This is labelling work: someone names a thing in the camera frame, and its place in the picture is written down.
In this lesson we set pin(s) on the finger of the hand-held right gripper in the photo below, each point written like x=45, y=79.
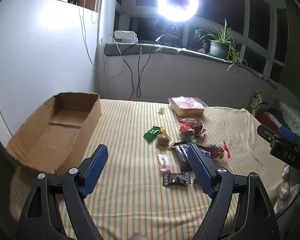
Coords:
x=287, y=132
x=265, y=132

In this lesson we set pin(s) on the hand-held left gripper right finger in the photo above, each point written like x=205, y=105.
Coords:
x=199, y=172

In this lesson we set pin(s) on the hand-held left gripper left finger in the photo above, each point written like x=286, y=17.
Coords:
x=97, y=170

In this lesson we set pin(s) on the red-lid snack cup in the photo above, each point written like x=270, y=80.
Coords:
x=186, y=132

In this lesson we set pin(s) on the cardboard box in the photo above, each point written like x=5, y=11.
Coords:
x=65, y=130

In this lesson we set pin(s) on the green snack packet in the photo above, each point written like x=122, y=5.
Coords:
x=152, y=133

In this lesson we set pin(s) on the red box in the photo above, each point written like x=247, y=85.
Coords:
x=267, y=120

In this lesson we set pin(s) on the white lace cloth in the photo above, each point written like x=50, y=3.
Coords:
x=293, y=117

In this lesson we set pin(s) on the blue white snack packet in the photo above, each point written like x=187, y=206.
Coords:
x=206, y=153

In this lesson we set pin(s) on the brown snack bar packet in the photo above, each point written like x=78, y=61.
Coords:
x=183, y=158

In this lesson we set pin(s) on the dark brown candy packet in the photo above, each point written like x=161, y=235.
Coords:
x=176, y=179

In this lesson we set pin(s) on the dark red meat snack packet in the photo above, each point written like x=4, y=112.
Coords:
x=215, y=151

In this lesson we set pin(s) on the green snack bag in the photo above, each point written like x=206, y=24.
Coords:
x=256, y=103

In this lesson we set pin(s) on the white stuffed toy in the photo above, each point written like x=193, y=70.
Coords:
x=285, y=190

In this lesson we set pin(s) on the red-edged clear packet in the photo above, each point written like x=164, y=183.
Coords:
x=227, y=150

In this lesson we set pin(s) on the pink snack packet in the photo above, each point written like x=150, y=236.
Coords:
x=164, y=162

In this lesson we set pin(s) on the packaged brown egg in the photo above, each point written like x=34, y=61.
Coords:
x=163, y=140

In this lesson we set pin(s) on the yellow snack packet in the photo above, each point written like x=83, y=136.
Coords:
x=163, y=130

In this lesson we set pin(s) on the bagged sliced bread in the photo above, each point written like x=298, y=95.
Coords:
x=187, y=106

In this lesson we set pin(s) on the green wrapped candy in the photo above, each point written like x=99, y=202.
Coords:
x=161, y=110

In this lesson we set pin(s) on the potted spider plant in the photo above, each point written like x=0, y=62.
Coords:
x=218, y=47

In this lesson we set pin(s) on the small dark figurine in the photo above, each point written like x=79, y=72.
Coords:
x=204, y=46

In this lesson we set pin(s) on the white power strip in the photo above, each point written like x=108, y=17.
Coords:
x=125, y=37

